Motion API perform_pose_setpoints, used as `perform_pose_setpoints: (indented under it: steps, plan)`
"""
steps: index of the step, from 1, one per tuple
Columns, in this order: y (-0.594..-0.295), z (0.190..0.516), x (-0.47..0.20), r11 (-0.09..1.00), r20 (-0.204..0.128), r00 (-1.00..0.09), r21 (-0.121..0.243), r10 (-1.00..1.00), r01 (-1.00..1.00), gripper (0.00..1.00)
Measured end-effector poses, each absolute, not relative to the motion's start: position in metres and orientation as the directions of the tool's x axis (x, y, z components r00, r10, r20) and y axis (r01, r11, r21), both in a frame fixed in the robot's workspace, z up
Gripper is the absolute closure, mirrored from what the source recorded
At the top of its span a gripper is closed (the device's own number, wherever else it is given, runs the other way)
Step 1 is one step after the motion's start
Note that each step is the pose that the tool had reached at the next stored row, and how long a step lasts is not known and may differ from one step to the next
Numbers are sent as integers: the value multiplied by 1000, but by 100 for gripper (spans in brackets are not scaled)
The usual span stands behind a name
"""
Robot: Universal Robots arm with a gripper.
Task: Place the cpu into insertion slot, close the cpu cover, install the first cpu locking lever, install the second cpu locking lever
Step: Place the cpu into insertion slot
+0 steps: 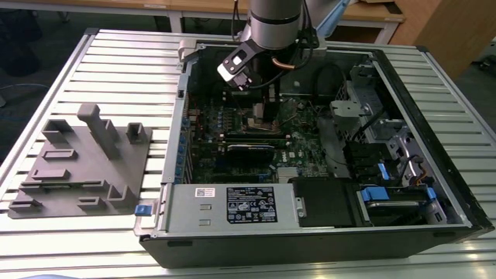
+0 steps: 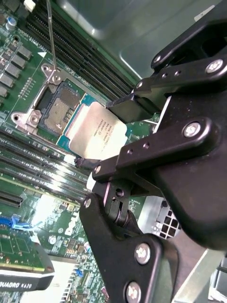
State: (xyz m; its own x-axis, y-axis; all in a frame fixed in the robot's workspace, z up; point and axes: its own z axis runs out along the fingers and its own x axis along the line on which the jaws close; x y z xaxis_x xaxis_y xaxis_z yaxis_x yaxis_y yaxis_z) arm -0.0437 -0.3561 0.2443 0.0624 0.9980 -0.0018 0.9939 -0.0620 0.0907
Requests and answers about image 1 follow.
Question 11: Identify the black graphics card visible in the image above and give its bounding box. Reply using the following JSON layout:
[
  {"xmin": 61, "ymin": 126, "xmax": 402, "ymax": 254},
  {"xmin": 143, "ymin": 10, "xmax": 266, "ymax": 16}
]
[{"xmin": 226, "ymin": 143, "xmax": 278, "ymax": 173}]

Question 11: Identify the black RAM slot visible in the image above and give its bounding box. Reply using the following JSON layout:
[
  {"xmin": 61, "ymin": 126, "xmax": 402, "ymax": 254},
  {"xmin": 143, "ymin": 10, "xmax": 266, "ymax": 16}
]
[{"xmin": 219, "ymin": 132, "xmax": 293, "ymax": 139}]

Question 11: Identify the green motherboard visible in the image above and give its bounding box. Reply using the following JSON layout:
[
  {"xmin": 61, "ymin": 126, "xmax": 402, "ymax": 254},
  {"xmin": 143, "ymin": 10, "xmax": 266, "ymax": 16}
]
[{"xmin": 185, "ymin": 87, "xmax": 341, "ymax": 185}]

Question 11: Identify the grey parts rack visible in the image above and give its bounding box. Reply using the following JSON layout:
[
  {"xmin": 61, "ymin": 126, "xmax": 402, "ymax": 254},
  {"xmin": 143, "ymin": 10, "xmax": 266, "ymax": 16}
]
[{"xmin": 7, "ymin": 103, "xmax": 155, "ymax": 219}]

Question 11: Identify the black PC case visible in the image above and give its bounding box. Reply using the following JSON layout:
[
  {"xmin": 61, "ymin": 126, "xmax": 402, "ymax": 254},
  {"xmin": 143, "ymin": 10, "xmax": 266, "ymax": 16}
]
[{"xmin": 133, "ymin": 38, "xmax": 496, "ymax": 270}]

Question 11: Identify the long wooden desk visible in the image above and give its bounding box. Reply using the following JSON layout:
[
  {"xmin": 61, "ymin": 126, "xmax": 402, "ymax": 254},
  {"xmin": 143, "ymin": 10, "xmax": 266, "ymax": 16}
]
[{"xmin": 0, "ymin": 0, "xmax": 250, "ymax": 33}]

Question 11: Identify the blue drive carrier handle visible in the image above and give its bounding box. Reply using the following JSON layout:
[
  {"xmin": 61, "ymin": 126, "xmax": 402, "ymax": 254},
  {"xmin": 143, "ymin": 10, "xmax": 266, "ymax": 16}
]
[{"xmin": 359, "ymin": 187, "xmax": 391, "ymax": 202}]

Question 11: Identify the copper braided cable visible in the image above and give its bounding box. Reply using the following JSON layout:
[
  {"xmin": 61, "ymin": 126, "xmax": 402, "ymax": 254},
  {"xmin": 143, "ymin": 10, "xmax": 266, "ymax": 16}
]
[{"xmin": 271, "ymin": 56, "xmax": 297, "ymax": 72}]

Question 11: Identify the thin black hanging cable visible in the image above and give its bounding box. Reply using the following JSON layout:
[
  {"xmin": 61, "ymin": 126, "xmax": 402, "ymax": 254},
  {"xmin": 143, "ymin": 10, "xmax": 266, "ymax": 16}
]
[{"xmin": 231, "ymin": 0, "xmax": 242, "ymax": 42}]

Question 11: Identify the hard disk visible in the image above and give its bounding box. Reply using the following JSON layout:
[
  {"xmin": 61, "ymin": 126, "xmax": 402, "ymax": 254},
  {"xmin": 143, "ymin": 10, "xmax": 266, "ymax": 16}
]
[{"xmin": 365, "ymin": 200, "xmax": 423, "ymax": 227}]

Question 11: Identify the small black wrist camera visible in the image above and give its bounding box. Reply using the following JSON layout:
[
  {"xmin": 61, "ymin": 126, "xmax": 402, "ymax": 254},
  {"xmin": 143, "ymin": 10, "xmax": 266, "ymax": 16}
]
[{"xmin": 298, "ymin": 28, "xmax": 323, "ymax": 49}]

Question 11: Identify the silver chipset heat sink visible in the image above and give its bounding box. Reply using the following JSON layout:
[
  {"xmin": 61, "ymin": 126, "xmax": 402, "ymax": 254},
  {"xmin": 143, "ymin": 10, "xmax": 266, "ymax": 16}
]
[{"xmin": 277, "ymin": 166, "xmax": 303, "ymax": 178}]

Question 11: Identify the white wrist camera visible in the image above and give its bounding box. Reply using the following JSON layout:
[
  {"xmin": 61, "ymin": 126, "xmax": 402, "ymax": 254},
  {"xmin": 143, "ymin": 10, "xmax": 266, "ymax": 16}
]
[{"xmin": 217, "ymin": 40, "xmax": 261, "ymax": 91}]

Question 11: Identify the CPU socket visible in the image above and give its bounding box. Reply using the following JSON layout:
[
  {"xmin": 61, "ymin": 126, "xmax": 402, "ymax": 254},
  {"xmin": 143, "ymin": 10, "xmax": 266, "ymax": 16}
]
[{"xmin": 241, "ymin": 108, "xmax": 283, "ymax": 135}]

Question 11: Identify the thin metal locking lever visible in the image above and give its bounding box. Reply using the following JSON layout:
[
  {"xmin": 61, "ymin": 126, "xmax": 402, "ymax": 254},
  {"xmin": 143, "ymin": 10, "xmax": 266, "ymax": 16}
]
[
  {"xmin": 229, "ymin": 94, "xmax": 246, "ymax": 114},
  {"xmin": 275, "ymin": 114, "xmax": 299, "ymax": 126}
]

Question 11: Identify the short wooden desk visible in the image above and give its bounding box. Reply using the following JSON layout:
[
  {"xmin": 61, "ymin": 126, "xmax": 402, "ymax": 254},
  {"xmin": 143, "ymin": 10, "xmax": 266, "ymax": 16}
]
[{"xmin": 333, "ymin": 0, "xmax": 407, "ymax": 45}]

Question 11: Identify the blue drive clip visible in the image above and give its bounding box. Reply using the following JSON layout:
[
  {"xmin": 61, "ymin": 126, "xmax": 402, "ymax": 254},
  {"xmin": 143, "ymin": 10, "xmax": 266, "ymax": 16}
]
[{"xmin": 375, "ymin": 162, "xmax": 393, "ymax": 181}]

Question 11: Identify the silver power supply unit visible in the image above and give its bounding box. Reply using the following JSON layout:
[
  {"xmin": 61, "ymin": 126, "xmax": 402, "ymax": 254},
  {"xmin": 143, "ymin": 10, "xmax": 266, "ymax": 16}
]
[{"xmin": 154, "ymin": 183, "xmax": 303, "ymax": 233}]

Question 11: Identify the grey metal bracket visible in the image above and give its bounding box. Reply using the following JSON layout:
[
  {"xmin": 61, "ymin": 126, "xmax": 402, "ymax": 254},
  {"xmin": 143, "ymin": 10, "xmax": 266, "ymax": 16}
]
[{"xmin": 330, "ymin": 99, "xmax": 371, "ymax": 124}]

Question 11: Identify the black office chair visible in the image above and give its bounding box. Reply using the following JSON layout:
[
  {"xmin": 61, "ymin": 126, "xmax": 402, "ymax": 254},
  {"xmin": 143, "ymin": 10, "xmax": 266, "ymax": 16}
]
[{"xmin": 0, "ymin": 8, "xmax": 45, "ymax": 77}]

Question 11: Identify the wooden cabinet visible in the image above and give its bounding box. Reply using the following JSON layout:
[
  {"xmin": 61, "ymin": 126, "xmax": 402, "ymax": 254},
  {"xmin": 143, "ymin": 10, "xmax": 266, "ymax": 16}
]
[{"xmin": 390, "ymin": 0, "xmax": 496, "ymax": 81}]

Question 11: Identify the black cable loop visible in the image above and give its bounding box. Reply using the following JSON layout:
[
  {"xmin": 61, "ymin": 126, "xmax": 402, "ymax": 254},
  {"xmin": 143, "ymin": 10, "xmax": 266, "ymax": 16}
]
[{"xmin": 313, "ymin": 62, "xmax": 350, "ymax": 98}]

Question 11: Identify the black drive cable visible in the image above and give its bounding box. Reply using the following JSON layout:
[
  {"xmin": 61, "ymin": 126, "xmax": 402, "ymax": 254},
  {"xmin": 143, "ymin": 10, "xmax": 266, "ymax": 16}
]
[{"xmin": 351, "ymin": 106, "xmax": 387, "ymax": 142}]

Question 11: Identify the metal drive cage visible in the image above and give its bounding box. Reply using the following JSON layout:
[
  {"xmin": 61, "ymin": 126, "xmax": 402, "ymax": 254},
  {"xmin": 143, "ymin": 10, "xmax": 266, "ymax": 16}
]
[{"xmin": 329, "ymin": 64, "xmax": 473, "ymax": 227}]

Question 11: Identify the coloured wire bundle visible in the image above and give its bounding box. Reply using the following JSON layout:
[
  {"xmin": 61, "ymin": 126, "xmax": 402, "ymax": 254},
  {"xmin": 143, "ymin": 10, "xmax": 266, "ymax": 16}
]
[{"xmin": 413, "ymin": 170, "xmax": 430, "ymax": 187}]

